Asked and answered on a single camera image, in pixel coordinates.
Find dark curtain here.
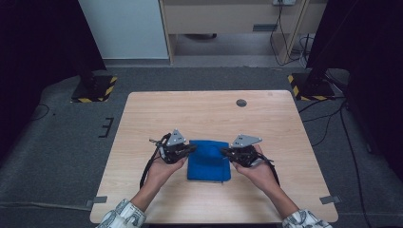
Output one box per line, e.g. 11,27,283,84
0,0,107,161
305,0,403,175

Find black power cable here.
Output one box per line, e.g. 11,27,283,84
269,0,308,67

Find person's left hand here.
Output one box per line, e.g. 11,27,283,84
146,156,188,194

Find left hand-held gripper cable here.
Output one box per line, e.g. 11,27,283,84
139,133,172,190

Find light wooden desk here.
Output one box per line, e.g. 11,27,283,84
158,0,329,66

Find right hand-held gripper cable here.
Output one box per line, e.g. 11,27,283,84
257,151,281,187

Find blue cloth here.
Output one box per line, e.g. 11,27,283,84
186,139,232,183

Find hand-held gripper cable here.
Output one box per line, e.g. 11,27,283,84
139,133,172,190
257,151,281,187

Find black yellow striped stand base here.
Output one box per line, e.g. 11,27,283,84
69,74,119,104
287,72,336,102

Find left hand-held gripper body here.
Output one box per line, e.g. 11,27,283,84
149,128,191,165

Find person's right hand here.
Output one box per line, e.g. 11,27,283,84
232,143,280,194

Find thin black floor cable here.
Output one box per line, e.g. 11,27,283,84
30,103,51,123

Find grey tape piece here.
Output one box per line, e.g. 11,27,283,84
85,196,109,209
318,195,343,205

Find white panel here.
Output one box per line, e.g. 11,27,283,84
77,0,170,61

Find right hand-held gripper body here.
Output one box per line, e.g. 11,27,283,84
227,133,264,168

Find looped black floor cable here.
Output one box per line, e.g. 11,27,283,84
297,96,347,147

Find long black floor cable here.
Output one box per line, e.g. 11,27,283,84
338,103,366,228

